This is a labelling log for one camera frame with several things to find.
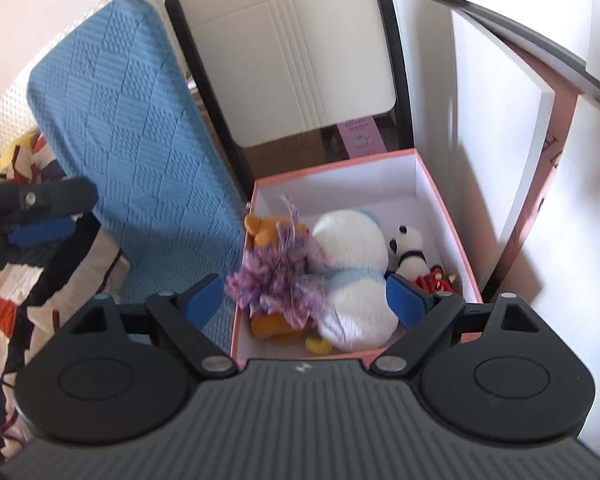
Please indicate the black curved rail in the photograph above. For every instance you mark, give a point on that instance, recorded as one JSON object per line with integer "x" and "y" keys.
{"x": 530, "y": 35}

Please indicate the small panda plush toy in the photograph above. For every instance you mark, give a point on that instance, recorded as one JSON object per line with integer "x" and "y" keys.
{"x": 412, "y": 255}

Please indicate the large white plush toy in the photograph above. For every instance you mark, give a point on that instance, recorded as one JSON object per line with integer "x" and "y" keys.
{"x": 350, "y": 245}

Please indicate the white chair with black frame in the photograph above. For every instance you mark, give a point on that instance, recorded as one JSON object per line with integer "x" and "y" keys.
{"x": 290, "y": 60}

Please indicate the striped blanket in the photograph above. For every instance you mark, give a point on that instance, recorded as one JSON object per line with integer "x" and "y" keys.
{"x": 80, "y": 270}

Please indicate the orange plush toy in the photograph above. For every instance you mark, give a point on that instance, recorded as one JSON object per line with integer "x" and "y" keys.
{"x": 262, "y": 232}

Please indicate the pink storage box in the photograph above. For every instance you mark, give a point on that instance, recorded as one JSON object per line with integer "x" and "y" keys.
{"x": 430, "y": 185}

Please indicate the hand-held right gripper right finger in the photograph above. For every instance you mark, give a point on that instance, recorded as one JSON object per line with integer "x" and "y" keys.
{"x": 405, "y": 300}

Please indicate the purple ribbon bow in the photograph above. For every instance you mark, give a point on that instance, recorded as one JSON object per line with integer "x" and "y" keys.
{"x": 275, "y": 275}

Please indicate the lilac printed packet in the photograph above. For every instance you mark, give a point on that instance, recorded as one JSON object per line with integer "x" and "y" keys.
{"x": 360, "y": 137}

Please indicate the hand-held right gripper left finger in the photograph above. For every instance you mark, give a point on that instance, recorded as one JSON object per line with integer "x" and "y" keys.
{"x": 205, "y": 300}

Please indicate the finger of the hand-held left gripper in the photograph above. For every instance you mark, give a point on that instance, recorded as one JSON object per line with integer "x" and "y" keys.
{"x": 60, "y": 195}
{"x": 40, "y": 232}

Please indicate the blue textured sofa cover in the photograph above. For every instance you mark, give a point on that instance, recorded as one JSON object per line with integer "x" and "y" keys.
{"x": 130, "y": 135}

